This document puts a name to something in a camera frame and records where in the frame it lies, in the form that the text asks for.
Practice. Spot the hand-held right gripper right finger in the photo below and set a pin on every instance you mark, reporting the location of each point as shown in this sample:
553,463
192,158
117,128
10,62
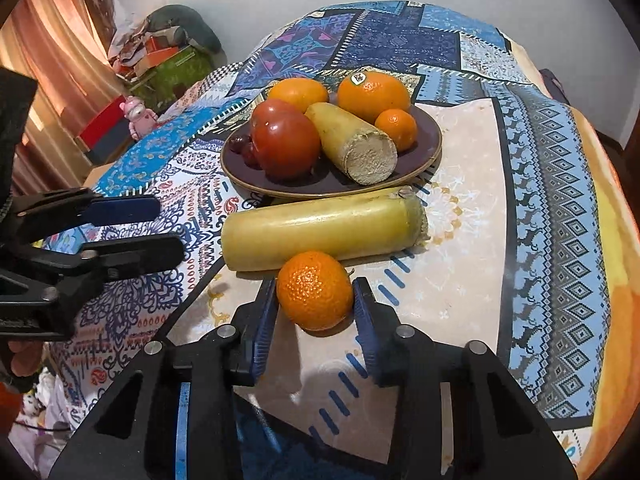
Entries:
370,332

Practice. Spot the small mandarin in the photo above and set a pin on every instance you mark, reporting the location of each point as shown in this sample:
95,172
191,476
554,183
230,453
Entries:
314,290
396,129

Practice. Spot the pile of paper clutter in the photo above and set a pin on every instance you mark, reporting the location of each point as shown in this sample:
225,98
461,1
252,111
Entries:
145,50

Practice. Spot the green cardboard box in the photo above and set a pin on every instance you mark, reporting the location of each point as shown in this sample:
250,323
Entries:
175,77

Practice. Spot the person's left hand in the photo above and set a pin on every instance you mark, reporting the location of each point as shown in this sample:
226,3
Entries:
24,357

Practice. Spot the red tomato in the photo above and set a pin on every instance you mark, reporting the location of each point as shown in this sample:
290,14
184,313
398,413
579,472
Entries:
285,145
270,107

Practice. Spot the large orange with sticker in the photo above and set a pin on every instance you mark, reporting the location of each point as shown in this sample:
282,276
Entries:
374,99

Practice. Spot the yellow orange blanket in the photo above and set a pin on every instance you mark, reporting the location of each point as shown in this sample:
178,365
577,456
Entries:
612,270

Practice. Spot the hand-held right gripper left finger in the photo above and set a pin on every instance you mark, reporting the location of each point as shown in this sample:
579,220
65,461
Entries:
262,332

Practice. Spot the purple round plate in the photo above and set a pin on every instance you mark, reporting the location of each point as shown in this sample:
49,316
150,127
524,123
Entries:
420,157

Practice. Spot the orange striped curtain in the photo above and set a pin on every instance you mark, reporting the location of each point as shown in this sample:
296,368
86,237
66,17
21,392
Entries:
55,50

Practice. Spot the pink toy figure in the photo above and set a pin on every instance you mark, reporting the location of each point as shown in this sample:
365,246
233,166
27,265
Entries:
139,117

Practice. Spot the blue patchwork printed blanket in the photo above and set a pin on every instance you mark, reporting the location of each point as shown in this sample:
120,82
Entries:
500,185

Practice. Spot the plain large orange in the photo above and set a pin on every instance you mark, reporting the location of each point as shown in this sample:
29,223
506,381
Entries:
298,92

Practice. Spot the dark blue box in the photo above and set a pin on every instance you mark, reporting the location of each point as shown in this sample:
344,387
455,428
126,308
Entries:
112,147

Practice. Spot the red box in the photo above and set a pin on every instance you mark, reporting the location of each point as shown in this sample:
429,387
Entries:
102,122

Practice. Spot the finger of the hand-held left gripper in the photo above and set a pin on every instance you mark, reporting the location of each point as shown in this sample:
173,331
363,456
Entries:
140,255
125,208

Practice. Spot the tan cardboard box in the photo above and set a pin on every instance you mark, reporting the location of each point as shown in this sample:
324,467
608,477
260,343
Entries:
95,176

